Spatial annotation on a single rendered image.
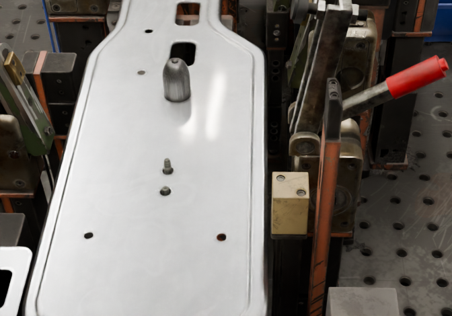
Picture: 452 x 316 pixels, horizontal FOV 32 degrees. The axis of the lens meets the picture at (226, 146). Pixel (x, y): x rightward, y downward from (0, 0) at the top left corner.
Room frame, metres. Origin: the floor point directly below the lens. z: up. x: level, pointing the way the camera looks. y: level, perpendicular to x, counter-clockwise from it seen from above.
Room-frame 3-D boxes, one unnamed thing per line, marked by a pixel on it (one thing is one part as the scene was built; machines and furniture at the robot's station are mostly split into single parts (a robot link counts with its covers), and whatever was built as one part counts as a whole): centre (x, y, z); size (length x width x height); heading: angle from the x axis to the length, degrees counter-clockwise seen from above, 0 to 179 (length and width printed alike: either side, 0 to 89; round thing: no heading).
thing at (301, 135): (0.54, -0.08, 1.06); 0.03 x 0.01 x 0.03; 87
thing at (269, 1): (0.89, -0.08, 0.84); 0.04 x 0.03 x 0.29; 177
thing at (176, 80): (0.70, 0.05, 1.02); 0.03 x 0.03 x 0.07
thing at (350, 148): (0.56, -0.10, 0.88); 0.07 x 0.06 x 0.35; 87
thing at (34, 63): (0.78, 0.22, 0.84); 0.11 x 0.08 x 0.29; 87
